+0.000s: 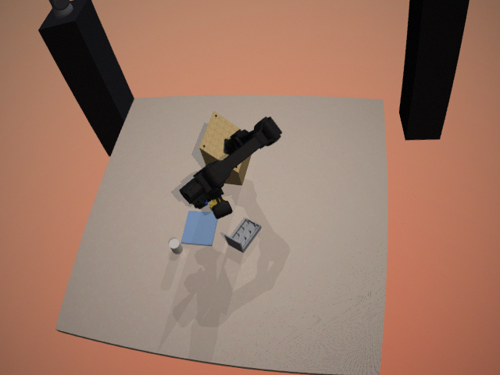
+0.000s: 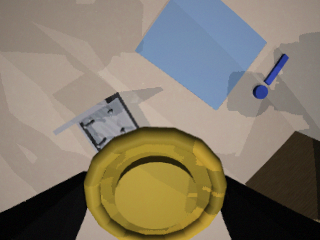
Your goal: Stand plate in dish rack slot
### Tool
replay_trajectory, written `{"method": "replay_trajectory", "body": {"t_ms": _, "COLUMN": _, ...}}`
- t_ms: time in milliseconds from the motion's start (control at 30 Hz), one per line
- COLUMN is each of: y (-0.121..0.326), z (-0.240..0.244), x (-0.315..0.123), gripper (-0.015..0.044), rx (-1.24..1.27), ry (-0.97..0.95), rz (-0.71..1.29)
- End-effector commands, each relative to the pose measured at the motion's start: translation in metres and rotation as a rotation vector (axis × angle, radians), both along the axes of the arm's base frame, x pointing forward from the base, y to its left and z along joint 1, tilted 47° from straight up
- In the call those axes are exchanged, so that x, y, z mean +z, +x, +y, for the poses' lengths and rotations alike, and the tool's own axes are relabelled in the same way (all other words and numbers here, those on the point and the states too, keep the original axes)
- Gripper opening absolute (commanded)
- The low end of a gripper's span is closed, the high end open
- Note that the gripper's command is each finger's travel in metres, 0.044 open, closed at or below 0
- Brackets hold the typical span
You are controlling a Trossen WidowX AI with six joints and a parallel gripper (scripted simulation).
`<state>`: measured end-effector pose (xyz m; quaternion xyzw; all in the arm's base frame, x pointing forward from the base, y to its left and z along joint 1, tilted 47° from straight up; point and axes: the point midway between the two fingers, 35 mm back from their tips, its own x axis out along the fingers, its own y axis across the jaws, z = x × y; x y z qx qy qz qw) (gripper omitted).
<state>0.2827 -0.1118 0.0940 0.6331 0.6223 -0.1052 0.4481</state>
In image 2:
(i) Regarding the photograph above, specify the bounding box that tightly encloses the dark grey dish rack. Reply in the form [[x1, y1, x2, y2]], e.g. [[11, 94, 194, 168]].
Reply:
[[53, 93, 140, 152]]

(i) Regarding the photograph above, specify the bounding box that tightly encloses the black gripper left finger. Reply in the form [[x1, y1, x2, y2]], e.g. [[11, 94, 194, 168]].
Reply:
[[0, 171, 88, 240]]

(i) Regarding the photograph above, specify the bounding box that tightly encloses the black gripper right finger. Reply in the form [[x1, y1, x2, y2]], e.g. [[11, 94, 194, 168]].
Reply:
[[220, 175, 320, 240]]

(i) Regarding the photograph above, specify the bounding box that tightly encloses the light blue square mat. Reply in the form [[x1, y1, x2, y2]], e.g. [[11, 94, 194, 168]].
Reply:
[[136, 0, 267, 109]]

